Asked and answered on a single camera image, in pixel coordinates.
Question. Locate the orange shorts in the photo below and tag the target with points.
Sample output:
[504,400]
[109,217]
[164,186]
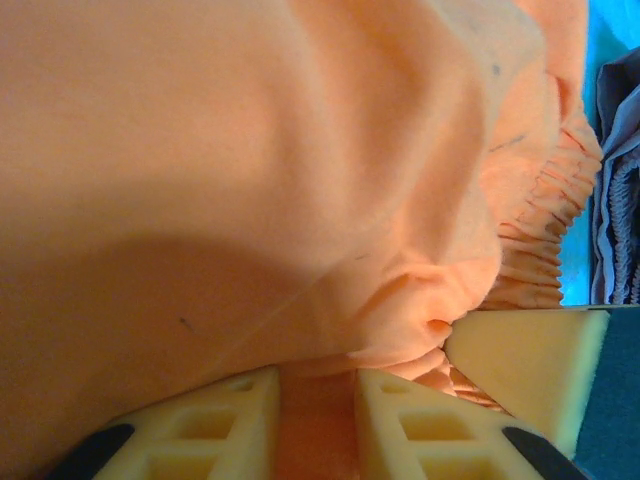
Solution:
[200,150]

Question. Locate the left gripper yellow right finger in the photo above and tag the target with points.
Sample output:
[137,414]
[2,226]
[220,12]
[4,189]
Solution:
[425,440]

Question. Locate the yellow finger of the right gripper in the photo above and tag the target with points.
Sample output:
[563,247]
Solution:
[535,365]

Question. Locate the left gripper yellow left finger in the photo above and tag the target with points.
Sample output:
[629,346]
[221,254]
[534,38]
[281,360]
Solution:
[200,440]

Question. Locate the teal plastic basket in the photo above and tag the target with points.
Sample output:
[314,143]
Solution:
[612,25]

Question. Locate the pink shorts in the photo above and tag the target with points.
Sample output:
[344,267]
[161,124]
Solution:
[620,130]

